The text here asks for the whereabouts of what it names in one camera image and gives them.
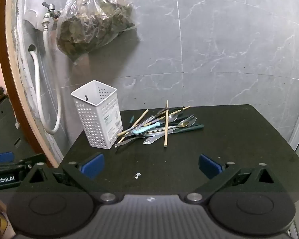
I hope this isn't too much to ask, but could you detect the green-handled knife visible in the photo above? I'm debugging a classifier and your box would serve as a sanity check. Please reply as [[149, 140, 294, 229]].
[[143, 123, 205, 145]]

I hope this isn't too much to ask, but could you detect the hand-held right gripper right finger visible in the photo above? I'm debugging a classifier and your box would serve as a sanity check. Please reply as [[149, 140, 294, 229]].
[[184, 153, 289, 205]]

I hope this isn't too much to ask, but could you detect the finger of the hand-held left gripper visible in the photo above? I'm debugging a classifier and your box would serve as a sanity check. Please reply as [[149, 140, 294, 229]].
[[0, 154, 47, 174], [0, 152, 15, 164]]

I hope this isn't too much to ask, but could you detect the metal wall tap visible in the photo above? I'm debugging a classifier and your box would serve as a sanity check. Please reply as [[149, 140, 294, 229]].
[[41, 1, 61, 20]]

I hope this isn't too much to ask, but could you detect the white hose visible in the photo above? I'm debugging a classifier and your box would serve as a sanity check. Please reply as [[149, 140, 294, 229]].
[[29, 17, 63, 135]]

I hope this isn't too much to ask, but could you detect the dark grey cabinet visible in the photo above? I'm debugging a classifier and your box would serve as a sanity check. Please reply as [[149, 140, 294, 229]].
[[0, 96, 49, 166]]

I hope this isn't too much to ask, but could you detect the white perforated utensil basket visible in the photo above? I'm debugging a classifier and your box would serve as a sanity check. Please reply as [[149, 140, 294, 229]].
[[70, 80, 123, 150]]

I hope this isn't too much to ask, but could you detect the light blue handled utensil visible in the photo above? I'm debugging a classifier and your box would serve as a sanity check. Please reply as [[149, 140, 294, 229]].
[[133, 125, 160, 134]]

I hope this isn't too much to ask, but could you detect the silver spoon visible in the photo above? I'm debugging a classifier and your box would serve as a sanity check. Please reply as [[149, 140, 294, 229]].
[[159, 115, 179, 123]]

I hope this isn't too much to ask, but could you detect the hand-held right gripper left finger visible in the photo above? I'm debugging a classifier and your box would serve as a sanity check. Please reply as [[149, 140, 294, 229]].
[[15, 153, 118, 205]]

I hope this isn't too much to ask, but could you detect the black fork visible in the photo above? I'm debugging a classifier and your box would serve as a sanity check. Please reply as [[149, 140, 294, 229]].
[[176, 114, 198, 128]]

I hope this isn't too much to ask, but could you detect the clear bag of dried leaves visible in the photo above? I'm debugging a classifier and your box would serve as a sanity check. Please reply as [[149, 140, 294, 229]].
[[55, 0, 140, 61]]

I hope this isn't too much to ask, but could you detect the silver table knife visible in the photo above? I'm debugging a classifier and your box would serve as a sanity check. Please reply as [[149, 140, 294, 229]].
[[114, 137, 140, 148]]

